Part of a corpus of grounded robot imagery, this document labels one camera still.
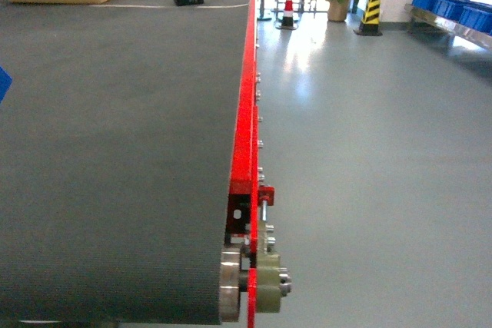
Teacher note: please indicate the yellow black striped cone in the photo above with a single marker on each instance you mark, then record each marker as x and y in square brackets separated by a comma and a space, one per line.
[369, 25]

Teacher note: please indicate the red white traffic cone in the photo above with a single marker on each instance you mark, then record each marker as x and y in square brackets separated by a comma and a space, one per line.
[287, 21]

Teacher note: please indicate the stainless steel flow rack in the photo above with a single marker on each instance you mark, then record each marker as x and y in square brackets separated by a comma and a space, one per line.
[465, 19]

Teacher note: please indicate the red conveyor table frame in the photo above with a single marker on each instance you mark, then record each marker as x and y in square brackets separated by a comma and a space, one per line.
[251, 271]

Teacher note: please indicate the blue square plastic part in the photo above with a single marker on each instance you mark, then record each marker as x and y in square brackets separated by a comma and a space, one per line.
[5, 83]

